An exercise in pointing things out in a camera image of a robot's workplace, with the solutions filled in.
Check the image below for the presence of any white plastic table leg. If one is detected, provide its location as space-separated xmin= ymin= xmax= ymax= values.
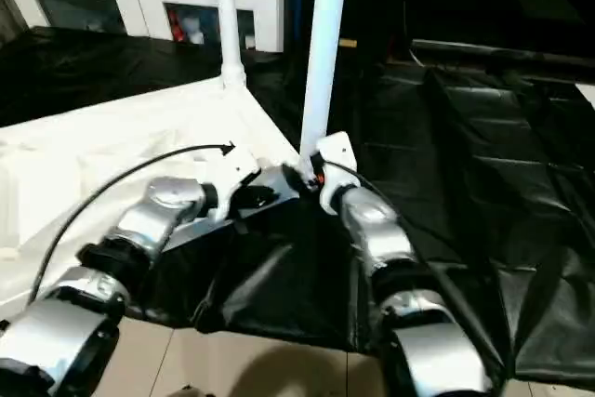
xmin=215 ymin=0 xmax=249 ymax=91
xmin=298 ymin=0 xmax=353 ymax=171

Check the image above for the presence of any black plastic mat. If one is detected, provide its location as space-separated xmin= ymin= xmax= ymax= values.
xmin=0 ymin=23 xmax=595 ymax=393

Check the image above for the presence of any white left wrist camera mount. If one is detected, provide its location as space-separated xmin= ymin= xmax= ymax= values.
xmin=208 ymin=144 xmax=262 ymax=221

